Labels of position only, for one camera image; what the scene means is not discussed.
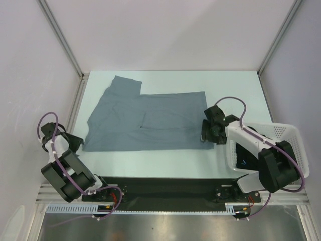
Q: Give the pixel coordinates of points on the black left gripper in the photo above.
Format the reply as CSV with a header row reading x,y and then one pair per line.
x,y
76,141

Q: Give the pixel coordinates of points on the white slotted cable duct right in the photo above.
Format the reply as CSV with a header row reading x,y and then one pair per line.
x,y
236,208

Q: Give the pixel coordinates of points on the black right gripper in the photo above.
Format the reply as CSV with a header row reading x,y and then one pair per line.
x,y
209,131

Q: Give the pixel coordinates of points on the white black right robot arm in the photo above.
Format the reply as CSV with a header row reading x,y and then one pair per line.
x,y
274,164

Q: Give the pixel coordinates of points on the light blue t shirt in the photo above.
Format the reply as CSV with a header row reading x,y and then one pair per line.
x,y
126,120

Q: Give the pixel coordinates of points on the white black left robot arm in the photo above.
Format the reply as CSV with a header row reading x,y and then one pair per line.
x,y
65,171

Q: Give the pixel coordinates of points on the white perforated plastic basket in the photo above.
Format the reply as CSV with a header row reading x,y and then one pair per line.
x,y
278,132

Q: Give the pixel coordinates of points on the aluminium frame post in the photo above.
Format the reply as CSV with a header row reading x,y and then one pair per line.
x,y
49,15
280,35

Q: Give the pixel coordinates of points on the right aluminium frame post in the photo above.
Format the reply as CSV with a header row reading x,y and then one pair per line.
x,y
280,35

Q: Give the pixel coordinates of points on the left aluminium frame post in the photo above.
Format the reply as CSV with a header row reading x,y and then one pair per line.
x,y
49,15

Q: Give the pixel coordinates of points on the white slotted cable duct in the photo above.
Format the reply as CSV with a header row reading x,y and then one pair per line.
x,y
79,208
236,208

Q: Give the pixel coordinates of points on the white slotted cable duct left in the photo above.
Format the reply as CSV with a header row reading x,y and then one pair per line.
x,y
79,208

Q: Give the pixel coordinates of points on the aluminium front rail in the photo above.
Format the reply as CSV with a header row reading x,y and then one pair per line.
x,y
47,195

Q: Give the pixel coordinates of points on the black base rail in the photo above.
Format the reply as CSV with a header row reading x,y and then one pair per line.
x,y
172,194

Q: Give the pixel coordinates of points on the black t shirt in basket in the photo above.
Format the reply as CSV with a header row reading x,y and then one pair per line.
x,y
245,159

